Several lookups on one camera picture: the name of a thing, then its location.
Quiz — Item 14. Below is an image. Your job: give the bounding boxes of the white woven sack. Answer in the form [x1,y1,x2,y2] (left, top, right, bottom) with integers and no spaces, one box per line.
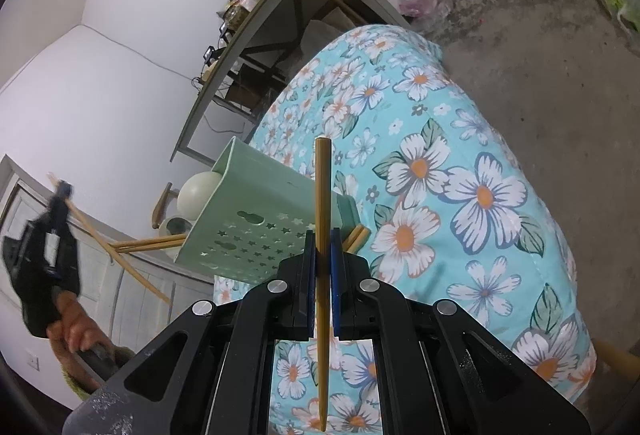
[300,19,346,61]

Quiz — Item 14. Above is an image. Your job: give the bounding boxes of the pale green round spoon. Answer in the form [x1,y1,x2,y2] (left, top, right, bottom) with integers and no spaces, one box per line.
[159,215,193,241]

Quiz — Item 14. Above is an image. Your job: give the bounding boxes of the tan bamboo chopstick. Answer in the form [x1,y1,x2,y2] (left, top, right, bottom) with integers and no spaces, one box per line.
[47,172,172,305]
[109,235,187,252]
[120,242,186,254]
[314,138,333,433]

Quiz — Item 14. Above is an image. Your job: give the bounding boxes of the person's left hand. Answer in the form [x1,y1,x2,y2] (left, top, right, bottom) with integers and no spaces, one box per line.
[47,290,116,366]

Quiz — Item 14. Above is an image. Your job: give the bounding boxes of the cream round ladle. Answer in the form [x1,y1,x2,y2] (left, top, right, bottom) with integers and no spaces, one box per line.
[177,172,223,221]

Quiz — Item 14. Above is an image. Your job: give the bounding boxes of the green perforated utensil holder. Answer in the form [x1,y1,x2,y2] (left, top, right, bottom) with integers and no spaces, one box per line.
[172,136,361,281]

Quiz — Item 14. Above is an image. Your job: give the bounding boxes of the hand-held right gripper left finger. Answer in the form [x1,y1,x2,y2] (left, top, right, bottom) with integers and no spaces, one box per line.
[62,232,318,435]

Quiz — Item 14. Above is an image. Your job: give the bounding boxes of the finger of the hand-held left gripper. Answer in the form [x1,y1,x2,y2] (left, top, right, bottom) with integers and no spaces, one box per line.
[52,180,75,216]

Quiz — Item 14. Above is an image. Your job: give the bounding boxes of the pile of bamboo chopsticks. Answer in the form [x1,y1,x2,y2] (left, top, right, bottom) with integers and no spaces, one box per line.
[345,224,371,256]

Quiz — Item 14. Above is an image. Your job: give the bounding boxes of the blue floral blanket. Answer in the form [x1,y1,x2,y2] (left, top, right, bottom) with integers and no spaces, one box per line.
[212,24,598,435]

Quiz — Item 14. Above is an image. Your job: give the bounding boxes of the grey desk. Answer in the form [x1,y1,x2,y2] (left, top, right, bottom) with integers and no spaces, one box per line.
[170,0,416,166]

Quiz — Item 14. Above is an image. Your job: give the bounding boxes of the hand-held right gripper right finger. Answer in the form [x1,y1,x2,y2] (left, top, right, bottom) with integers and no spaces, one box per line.
[330,227,591,435]

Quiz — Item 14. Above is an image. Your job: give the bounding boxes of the glass jar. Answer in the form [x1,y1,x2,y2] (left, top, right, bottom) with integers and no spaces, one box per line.
[224,2,250,32]

